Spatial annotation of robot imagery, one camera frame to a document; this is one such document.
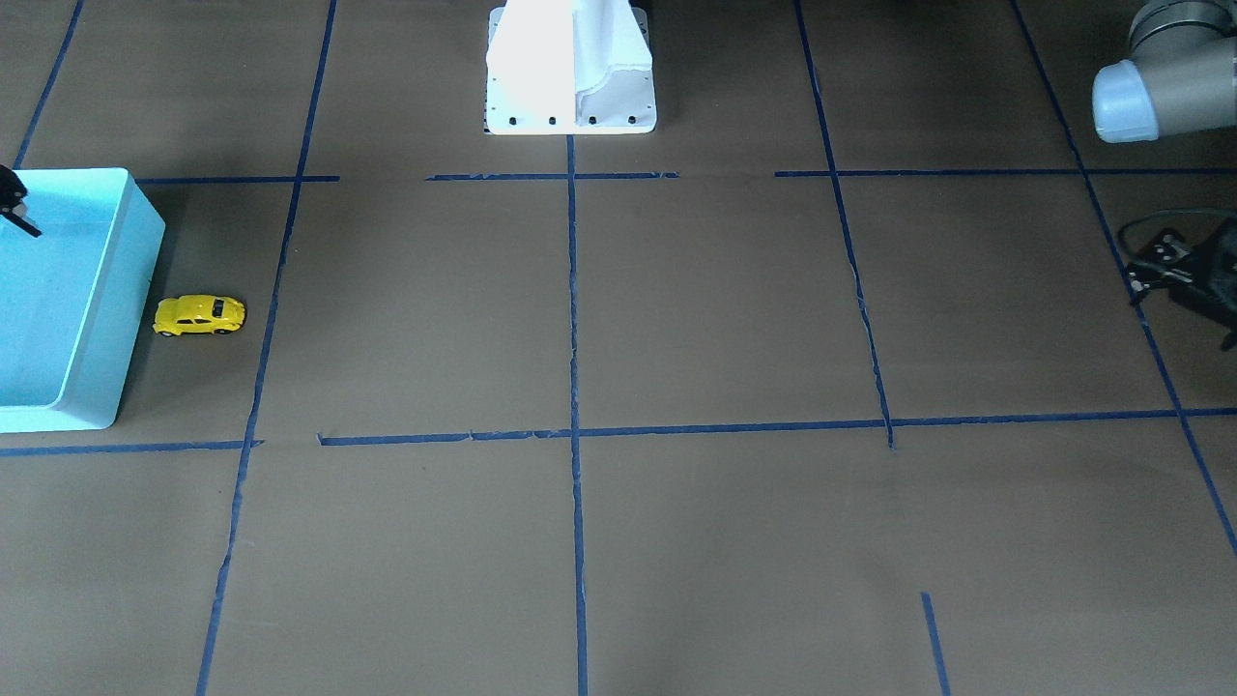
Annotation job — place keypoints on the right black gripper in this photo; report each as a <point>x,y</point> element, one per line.
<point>12,195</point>

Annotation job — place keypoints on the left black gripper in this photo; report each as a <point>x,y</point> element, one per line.
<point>1165,257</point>

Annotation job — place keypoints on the yellow beetle toy car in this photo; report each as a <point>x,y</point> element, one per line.
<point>199,314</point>

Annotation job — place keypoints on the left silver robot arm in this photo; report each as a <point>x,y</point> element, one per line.
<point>1178,78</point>

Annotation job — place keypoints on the light blue plastic bin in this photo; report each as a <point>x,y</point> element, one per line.
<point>73,297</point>

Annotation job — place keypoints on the brown paper table cover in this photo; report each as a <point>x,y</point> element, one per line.
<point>829,385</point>

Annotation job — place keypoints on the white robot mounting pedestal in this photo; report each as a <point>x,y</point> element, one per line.
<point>569,67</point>

